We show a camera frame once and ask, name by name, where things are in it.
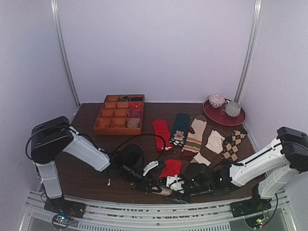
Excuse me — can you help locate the red rolled sock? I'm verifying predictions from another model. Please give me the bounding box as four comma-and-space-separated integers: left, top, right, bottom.
128, 101, 143, 110

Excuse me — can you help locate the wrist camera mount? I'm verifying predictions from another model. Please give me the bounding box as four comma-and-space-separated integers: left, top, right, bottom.
142, 161, 159, 177
166, 175, 185, 193

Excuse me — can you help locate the wooden compartment tray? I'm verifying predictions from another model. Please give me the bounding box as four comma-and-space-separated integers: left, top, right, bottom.
93, 94, 144, 135

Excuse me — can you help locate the left aluminium frame post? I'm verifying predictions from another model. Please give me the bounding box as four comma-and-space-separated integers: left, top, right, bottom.
50, 0, 81, 108

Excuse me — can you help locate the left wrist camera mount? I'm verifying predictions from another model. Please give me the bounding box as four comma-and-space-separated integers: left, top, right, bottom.
142, 161, 159, 177

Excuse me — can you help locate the beige rolled sock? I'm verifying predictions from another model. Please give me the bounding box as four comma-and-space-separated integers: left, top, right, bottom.
127, 118, 141, 128

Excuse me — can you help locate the beige striped sock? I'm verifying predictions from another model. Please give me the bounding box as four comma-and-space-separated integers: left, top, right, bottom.
180, 115, 207, 161

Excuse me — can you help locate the beige argyle sock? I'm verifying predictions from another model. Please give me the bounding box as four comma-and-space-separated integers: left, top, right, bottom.
211, 128, 247, 168

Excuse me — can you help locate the black striped rolled sock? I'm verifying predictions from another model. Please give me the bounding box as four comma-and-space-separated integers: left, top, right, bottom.
118, 96, 130, 102

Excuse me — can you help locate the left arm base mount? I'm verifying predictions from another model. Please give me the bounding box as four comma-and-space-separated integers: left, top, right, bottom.
44, 200, 86, 230

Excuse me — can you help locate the red sock with beige toe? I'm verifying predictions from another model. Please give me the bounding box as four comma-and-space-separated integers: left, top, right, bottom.
157, 159, 182, 188

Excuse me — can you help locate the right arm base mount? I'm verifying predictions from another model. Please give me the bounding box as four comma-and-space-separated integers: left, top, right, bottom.
230, 197, 271, 218

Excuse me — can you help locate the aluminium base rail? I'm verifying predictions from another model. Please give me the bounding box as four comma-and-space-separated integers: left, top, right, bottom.
20, 189, 296, 231

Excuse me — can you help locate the red round plate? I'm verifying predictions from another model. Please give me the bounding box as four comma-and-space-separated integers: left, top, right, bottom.
203, 100, 246, 127

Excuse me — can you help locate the black cable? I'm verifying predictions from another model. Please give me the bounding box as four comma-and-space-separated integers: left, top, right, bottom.
110, 134, 166, 162
261, 192, 281, 217

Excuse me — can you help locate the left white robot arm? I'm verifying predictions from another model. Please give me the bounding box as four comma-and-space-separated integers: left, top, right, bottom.
25, 116, 162, 214

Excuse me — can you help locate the right black cable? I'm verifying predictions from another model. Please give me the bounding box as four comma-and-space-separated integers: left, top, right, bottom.
261, 192, 281, 217

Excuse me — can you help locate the beige brown sock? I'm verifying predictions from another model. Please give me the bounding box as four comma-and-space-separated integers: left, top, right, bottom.
191, 127, 226, 166

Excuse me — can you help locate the striped grey cup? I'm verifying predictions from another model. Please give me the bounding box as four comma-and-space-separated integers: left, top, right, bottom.
225, 101, 241, 117

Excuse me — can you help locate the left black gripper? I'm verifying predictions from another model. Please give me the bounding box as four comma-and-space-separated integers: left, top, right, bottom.
121, 164, 160, 194

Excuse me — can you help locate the right aluminium frame post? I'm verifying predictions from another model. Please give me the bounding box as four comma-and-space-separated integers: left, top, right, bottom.
234, 0, 263, 103

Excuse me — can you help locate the left black cable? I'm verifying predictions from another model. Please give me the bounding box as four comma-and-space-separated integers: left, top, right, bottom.
110, 134, 166, 162

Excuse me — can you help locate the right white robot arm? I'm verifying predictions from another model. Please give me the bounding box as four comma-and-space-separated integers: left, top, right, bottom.
168, 127, 308, 213

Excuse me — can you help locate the white patterned bowl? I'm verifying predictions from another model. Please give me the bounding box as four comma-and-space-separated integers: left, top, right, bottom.
209, 94, 225, 108

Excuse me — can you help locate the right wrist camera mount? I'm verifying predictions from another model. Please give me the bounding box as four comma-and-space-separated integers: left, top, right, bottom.
166, 175, 185, 193

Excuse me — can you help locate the teal reindeer sock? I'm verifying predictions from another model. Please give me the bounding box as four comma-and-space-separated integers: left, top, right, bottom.
169, 113, 190, 147

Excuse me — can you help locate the aluminium frame post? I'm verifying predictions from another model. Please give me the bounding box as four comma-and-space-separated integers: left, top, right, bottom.
234, 0, 263, 103
50, 0, 81, 108

